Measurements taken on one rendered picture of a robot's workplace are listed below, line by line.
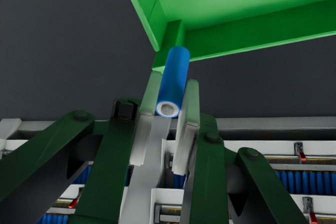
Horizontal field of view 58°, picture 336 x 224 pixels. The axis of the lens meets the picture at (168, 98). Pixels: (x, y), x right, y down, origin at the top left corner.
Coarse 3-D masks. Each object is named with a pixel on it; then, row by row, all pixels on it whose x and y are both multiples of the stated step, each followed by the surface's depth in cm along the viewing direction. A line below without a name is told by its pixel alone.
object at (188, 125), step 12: (192, 84) 19; (192, 96) 17; (192, 108) 16; (180, 120) 18; (192, 120) 14; (180, 132) 15; (192, 132) 14; (180, 144) 15; (192, 144) 15; (180, 156) 15; (180, 168) 15
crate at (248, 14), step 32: (160, 0) 31; (192, 0) 30; (224, 0) 30; (256, 0) 29; (288, 0) 29; (320, 0) 28; (160, 32) 30; (192, 32) 32; (224, 32) 30; (256, 32) 28; (288, 32) 27; (320, 32) 25; (160, 64) 27
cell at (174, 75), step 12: (180, 48) 24; (168, 60) 24; (180, 60) 23; (168, 72) 22; (180, 72) 22; (168, 84) 21; (180, 84) 22; (168, 96) 21; (180, 96) 21; (156, 108) 21; (168, 108) 21; (180, 108) 21
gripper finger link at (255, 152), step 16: (240, 160) 13; (256, 160) 13; (256, 176) 12; (272, 176) 12; (256, 192) 11; (272, 192) 11; (288, 192) 11; (240, 208) 13; (256, 208) 11; (272, 208) 10; (288, 208) 10
